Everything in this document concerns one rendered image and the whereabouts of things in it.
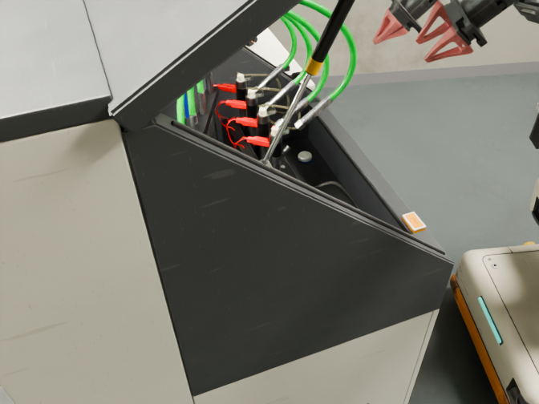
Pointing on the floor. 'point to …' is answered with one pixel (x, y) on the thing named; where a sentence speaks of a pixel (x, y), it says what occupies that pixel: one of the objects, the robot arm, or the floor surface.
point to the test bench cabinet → (341, 372)
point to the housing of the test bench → (73, 228)
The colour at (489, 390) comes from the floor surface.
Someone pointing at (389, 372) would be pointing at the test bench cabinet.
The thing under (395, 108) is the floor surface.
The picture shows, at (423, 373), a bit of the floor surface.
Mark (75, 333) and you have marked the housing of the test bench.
